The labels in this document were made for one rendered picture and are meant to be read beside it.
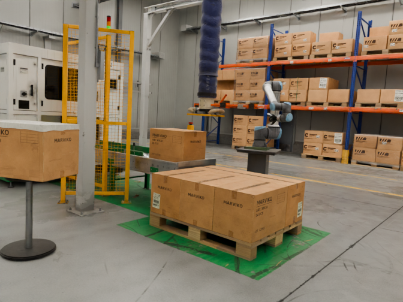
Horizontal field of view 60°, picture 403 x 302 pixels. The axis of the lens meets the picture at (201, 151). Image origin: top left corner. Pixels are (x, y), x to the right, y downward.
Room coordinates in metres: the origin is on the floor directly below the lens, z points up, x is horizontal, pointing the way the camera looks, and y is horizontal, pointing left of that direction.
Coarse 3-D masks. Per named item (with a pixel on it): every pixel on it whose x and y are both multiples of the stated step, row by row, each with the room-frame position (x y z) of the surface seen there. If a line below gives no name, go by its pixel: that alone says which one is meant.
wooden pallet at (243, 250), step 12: (156, 216) 3.38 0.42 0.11; (168, 228) 3.30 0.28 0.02; (192, 228) 3.08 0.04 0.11; (288, 228) 3.22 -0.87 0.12; (300, 228) 3.44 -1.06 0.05; (204, 240) 3.03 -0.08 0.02; (240, 240) 2.75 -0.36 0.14; (264, 240) 2.86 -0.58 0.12; (276, 240) 3.04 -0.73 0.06; (228, 252) 2.82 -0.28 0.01; (240, 252) 2.74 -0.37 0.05; (252, 252) 2.71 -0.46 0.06
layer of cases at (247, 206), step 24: (192, 168) 3.85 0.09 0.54; (216, 168) 3.95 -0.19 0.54; (168, 192) 3.29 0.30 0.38; (192, 192) 3.10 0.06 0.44; (216, 192) 2.92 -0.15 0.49; (240, 192) 2.77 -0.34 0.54; (264, 192) 2.81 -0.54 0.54; (288, 192) 3.17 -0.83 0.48; (168, 216) 3.28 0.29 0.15; (192, 216) 3.09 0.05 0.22; (216, 216) 2.91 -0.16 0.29; (240, 216) 2.76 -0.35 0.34; (264, 216) 2.84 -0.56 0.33; (288, 216) 3.21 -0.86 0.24
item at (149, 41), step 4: (172, 8) 6.70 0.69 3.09; (168, 12) 6.78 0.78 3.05; (172, 12) 6.79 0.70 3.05; (164, 16) 6.84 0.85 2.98; (168, 16) 6.81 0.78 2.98; (164, 20) 6.84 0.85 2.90; (160, 24) 6.91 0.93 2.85; (164, 24) 6.92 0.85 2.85; (160, 28) 6.94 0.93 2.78; (156, 32) 6.98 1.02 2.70; (152, 36) 7.04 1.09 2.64; (156, 36) 7.04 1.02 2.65; (148, 40) 7.13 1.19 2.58; (152, 40) 7.07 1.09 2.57; (148, 44) 7.11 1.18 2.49; (148, 48) 7.14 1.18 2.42
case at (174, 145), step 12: (156, 132) 4.31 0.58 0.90; (168, 132) 4.17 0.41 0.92; (180, 132) 4.04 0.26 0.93; (192, 132) 4.10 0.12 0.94; (204, 132) 4.27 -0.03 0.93; (156, 144) 4.30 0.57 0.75; (168, 144) 4.16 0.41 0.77; (180, 144) 4.03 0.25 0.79; (192, 144) 4.10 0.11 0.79; (204, 144) 4.28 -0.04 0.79; (156, 156) 4.29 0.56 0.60; (168, 156) 4.15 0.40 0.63; (180, 156) 4.02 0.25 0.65; (192, 156) 4.11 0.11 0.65; (204, 156) 4.29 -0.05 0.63
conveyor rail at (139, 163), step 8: (96, 152) 4.83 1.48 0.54; (112, 152) 4.59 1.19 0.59; (96, 160) 4.83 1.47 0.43; (120, 160) 4.49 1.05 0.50; (136, 160) 4.28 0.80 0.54; (144, 160) 4.19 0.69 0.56; (152, 160) 4.09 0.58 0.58; (160, 160) 4.02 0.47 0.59; (136, 168) 4.28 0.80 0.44; (144, 168) 4.19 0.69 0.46; (160, 168) 4.01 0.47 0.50; (168, 168) 3.93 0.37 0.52
